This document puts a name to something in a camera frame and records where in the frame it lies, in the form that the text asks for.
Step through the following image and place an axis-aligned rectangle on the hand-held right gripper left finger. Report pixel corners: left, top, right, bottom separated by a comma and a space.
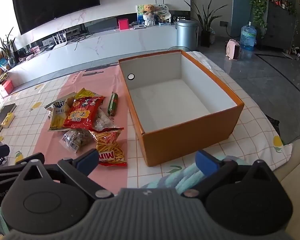
14, 149, 115, 200

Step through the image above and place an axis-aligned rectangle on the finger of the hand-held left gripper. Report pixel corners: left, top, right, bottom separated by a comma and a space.
0, 162, 27, 184

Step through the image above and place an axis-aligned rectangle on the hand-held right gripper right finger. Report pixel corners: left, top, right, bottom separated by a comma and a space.
180, 150, 280, 200

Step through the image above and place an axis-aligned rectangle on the red fries snack packet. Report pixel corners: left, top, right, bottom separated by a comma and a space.
91, 127, 128, 167

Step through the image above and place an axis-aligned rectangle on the clear packet of mixed snacks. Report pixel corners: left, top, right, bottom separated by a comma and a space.
62, 128, 96, 153

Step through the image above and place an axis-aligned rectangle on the clear packet of white candies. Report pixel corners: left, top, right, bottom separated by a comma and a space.
93, 109, 115, 131

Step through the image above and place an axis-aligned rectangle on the red cartoon snack packet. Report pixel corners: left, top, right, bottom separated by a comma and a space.
63, 96, 105, 131

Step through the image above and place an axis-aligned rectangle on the tan cartoon snack packet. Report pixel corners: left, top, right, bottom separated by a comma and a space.
45, 97, 75, 132

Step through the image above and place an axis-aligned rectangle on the green sausage stick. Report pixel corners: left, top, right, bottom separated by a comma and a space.
107, 92, 119, 117

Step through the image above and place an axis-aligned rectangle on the yellow snack packet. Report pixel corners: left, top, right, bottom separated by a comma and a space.
74, 88, 104, 102

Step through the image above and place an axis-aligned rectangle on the orange cardboard box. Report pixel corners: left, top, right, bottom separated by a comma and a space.
118, 50, 245, 167

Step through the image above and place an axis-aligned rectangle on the teal striped towel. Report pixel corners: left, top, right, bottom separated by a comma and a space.
140, 155, 240, 195

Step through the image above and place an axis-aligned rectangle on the small yellow card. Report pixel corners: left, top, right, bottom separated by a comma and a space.
2, 112, 15, 129

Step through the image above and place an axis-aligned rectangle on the black tray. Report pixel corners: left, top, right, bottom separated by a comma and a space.
0, 103, 17, 136

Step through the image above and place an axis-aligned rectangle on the black cloth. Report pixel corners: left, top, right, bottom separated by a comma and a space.
265, 115, 283, 144

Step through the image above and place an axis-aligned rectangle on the red storage box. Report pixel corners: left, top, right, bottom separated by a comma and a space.
0, 80, 14, 98

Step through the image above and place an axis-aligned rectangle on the beige sofa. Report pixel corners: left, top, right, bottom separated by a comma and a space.
274, 137, 300, 240

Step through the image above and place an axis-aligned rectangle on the pink fan heater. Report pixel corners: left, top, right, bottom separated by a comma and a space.
226, 39, 241, 62

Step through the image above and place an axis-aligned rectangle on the round glass table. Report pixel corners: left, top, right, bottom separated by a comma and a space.
168, 45, 191, 53

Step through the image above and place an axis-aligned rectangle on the white television console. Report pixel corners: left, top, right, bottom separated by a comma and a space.
0, 24, 178, 89

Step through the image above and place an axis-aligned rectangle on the green plant in glass vase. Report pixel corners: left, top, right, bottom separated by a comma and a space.
0, 27, 17, 68

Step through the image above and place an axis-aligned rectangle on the white router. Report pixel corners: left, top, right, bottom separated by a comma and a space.
52, 30, 68, 49

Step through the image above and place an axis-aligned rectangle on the silver trash can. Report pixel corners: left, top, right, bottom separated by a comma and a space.
176, 19, 199, 53

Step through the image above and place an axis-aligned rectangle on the snake plant in black pot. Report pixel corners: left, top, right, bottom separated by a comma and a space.
184, 0, 228, 48

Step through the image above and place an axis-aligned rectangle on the blue water jug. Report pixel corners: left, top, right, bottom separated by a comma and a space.
240, 21, 257, 52

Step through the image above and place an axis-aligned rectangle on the red cube box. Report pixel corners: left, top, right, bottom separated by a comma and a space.
118, 18, 130, 30

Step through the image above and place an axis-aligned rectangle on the dark grey cabinet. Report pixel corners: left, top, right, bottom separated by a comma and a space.
261, 0, 299, 53

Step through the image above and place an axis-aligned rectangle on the green picture box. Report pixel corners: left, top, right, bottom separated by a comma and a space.
136, 4, 147, 26

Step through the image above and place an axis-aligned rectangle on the round hand fan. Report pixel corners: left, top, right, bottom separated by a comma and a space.
157, 3, 171, 21

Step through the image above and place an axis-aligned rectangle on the black television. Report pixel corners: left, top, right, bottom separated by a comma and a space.
12, 0, 101, 36

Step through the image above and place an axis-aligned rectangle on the hanging pothos plant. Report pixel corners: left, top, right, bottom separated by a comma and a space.
239, 0, 273, 35

